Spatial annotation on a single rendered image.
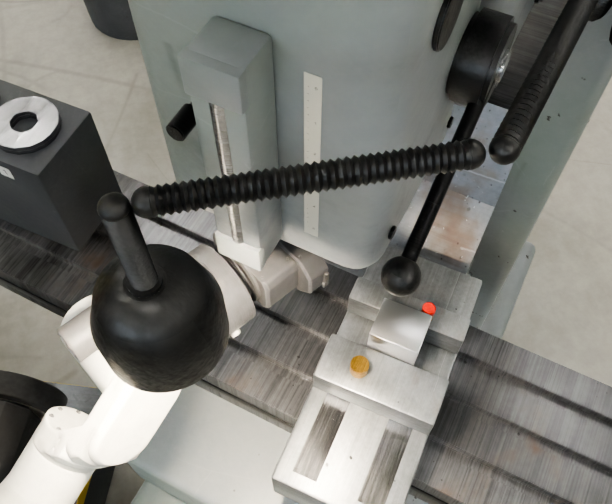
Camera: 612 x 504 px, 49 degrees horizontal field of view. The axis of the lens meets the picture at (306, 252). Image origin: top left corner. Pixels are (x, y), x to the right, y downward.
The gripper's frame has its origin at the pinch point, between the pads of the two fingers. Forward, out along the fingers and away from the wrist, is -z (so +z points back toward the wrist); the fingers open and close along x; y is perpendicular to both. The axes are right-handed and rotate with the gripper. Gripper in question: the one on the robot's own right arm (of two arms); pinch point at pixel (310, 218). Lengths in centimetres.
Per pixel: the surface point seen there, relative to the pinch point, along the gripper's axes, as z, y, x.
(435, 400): -2.0, 17.5, -19.5
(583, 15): -1.6, -35.3, -17.5
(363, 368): 2.0, 15.7, -11.6
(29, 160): 16.0, 10.1, 35.6
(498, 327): -62, 103, -7
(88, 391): 27, 84, 40
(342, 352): 1.9, 17.5, -8.1
